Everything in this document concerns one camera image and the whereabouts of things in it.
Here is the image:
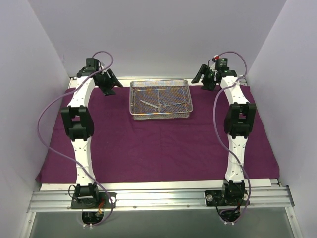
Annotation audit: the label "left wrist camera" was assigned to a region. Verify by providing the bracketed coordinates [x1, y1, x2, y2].
[86, 58, 101, 72]

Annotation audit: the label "aluminium rail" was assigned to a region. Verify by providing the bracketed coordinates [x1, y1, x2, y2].
[27, 187, 295, 212]
[239, 74, 282, 187]

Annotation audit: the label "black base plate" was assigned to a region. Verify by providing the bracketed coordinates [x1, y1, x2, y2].
[70, 192, 117, 209]
[205, 190, 250, 207]

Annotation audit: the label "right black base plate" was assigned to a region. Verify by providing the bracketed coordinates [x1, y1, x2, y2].
[205, 190, 250, 207]

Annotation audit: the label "right side aluminium rail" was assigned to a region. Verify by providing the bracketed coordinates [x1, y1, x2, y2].
[239, 74, 282, 187]

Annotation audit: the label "steel surgical scissors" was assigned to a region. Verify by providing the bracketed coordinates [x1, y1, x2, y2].
[139, 99, 167, 112]

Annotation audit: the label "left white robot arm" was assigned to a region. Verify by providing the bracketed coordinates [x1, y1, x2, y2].
[61, 67, 122, 208]

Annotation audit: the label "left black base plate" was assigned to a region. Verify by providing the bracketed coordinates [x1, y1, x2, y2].
[70, 192, 117, 209]

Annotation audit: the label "front aluminium rail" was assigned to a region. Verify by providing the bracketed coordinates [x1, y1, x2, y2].
[27, 187, 295, 212]

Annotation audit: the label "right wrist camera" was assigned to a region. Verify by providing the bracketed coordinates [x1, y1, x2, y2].
[212, 56, 229, 71]

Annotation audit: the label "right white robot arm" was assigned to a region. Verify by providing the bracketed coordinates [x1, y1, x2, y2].
[191, 62, 257, 205]

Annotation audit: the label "metal mesh tray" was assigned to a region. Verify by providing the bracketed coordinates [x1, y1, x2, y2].
[129, 79, 193, 120]

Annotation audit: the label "purple cloth wrap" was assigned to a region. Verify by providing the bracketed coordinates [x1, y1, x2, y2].
[36, 86, 280, 183]

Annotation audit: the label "steel forceps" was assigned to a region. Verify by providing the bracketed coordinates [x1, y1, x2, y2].
[160, 102, 188, 111]

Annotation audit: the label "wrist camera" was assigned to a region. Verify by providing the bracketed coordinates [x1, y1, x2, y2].
[86, 58, 101, 72]
[212, 56, 229, 71]

